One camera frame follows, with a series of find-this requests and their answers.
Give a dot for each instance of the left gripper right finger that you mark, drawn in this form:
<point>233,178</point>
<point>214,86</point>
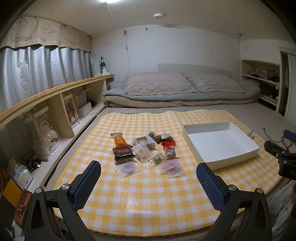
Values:
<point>244,215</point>

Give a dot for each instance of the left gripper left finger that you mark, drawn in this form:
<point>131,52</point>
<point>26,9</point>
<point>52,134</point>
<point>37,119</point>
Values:
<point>41,222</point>

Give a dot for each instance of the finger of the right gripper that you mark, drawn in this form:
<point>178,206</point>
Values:
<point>275,150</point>
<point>289,135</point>

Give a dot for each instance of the clear purple ring cookie packet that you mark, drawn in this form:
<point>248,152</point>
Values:
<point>127,169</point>

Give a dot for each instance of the dark red mooncake packet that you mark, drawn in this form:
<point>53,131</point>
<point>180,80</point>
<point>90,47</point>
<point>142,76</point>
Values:
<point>123,154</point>

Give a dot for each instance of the clear pink ring cookie packet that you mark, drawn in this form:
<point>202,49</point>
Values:
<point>168,165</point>

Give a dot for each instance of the orange snack bar packet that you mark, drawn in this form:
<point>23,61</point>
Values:
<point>118,139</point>

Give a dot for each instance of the red long snack packet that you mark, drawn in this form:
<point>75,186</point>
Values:
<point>169,149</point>

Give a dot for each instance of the green clear candy packet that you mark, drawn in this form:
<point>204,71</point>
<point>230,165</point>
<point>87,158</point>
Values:
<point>157,159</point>

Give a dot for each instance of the clear beige ring cookie packet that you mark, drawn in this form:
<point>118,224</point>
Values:
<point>142,152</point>

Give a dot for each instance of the white seaweed snack packet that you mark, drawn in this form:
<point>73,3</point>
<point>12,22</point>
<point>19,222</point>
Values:
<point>167,137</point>

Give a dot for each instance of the white boxed mooncake packet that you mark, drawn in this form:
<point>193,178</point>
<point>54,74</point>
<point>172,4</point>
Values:
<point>149,141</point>

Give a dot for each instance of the brown snack packet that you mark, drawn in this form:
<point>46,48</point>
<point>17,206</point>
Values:
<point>158,139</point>

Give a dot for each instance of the small clear dark candy packet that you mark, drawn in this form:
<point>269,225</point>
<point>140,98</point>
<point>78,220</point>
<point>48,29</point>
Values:
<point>152,134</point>

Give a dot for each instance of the person's right hand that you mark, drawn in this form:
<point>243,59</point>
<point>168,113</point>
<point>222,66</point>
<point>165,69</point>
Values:
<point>293,199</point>

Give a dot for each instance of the crumpled clear plastic wrapper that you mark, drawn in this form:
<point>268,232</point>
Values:
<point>250,134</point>

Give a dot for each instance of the white tissue box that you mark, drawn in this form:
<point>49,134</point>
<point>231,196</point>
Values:
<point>20,174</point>

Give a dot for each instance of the white cardboard tray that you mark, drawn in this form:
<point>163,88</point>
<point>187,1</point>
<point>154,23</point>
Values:
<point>219,145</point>

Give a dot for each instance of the wooden bedside shelf unit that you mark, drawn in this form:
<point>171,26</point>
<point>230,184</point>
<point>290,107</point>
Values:
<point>95,86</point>

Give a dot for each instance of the clear doll display case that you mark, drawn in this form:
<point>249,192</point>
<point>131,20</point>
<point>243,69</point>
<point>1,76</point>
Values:
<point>41,131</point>

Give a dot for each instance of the yellow checkered mat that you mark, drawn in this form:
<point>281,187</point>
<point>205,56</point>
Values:
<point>147,203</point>

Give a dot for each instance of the right beige pillow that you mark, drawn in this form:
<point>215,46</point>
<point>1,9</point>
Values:
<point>205,82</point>

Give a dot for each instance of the beige pillow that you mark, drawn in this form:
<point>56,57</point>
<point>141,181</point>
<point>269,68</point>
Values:
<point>157,83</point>
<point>205,82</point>

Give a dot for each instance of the white box on shelf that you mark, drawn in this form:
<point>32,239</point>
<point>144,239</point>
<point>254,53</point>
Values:
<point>84,110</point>

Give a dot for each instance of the beige folded blanket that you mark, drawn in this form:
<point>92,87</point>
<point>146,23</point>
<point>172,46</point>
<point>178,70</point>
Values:
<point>119,101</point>

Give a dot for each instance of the grey blue duvet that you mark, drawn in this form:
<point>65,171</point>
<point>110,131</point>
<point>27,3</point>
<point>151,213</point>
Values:
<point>250,91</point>

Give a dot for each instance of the left beige pillow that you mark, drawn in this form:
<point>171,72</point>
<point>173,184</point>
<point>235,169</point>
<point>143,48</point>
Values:
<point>157,83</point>

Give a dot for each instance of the grey curtain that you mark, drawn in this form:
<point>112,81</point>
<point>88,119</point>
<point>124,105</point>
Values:
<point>28,71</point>

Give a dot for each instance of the green glass bottle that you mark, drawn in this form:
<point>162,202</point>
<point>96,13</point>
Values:
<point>102,65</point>

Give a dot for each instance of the ceiling smoke detector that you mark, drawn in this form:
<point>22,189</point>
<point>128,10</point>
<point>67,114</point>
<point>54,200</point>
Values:
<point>159,15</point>

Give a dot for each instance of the beige printed valance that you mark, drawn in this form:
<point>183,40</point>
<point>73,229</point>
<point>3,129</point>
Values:
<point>29,30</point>

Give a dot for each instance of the white wall shelf niche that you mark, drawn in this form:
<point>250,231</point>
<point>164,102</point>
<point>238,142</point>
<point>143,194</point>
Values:
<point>268,76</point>

